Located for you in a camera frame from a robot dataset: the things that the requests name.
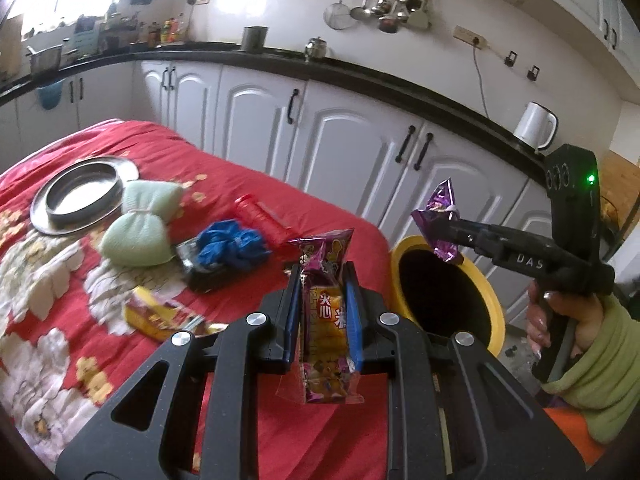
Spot purple snack wrapper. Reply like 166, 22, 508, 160
411, 179, 463, 264

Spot yellow snack packet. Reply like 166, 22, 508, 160
122, 286, 228, 342

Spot dark foil wrapper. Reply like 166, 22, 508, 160
174, 237, 228, 294

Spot purple yellow snack bag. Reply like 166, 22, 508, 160
277, 229, 363, 404

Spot green foam net bundle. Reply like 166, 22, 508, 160
99, 180, 183, 268

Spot red plastic bottle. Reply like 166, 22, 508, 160
234, 194, 297, 254

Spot blue glove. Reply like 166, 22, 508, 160
195, 219, 271, 271

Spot green sleeve right forearm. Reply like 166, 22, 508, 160
542, 296, 640, 444

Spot yellow rimmed trash bin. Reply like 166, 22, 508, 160
390, 235, 506, 356

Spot right hand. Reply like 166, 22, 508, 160
526, 282, 604, 358

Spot white electric kettle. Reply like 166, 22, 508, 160
514, 102, 559, 151

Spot white lower cabinets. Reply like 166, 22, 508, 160
0, 58, 559, 331

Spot red floral tablecloth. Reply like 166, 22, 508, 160
1, 119, 390, 472

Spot black countertop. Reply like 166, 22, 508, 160
1, 41, 544, 185

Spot hanging white spatula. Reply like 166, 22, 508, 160
407, 0, 431, 30

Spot small metal teapot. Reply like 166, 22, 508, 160
304, 37, 328, 62

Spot hanging metal ladle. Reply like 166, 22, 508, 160
349, 0, 370, 22

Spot metal bowl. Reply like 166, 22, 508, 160
44, 162, 122, 226

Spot hanging mesh strainer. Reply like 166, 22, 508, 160
323, 0, 356, 30

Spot large metal plate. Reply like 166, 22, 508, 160
29, 156, 139, 236

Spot black cylindrical canister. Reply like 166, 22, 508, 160
240, 26, 268, 53

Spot blue hanging basin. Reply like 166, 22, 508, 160
36, 79, 65, 110

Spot steel cooking pot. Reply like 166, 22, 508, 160
26, 44, 63, 77

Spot black power cable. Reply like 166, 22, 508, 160
472, 41, 492, 120

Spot wall power socket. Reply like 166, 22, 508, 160
454, 25, 487, 50

